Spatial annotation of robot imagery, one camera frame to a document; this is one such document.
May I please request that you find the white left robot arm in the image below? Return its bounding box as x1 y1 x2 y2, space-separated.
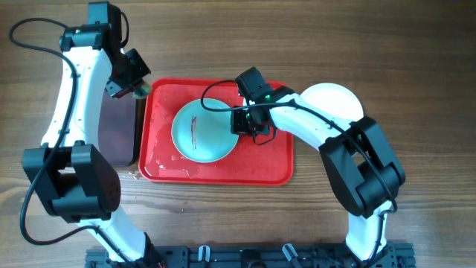
22 1 161 267

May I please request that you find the red plastic tray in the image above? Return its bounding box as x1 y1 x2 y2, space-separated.
138 77 294 187

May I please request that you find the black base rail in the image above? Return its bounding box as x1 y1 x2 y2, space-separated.
84 242 417 268

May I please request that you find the white plate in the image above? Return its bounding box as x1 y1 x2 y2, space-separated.
300 83 364 121

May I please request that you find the green yellow sponge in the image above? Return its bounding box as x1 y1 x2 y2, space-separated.
133 83 152 100

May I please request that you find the black water tray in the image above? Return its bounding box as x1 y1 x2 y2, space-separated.
98 92 137 167

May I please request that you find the pale green plate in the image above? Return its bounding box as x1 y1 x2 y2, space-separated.
171 98 239 163

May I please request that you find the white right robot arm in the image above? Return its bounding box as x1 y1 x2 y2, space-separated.
232 67 405 264

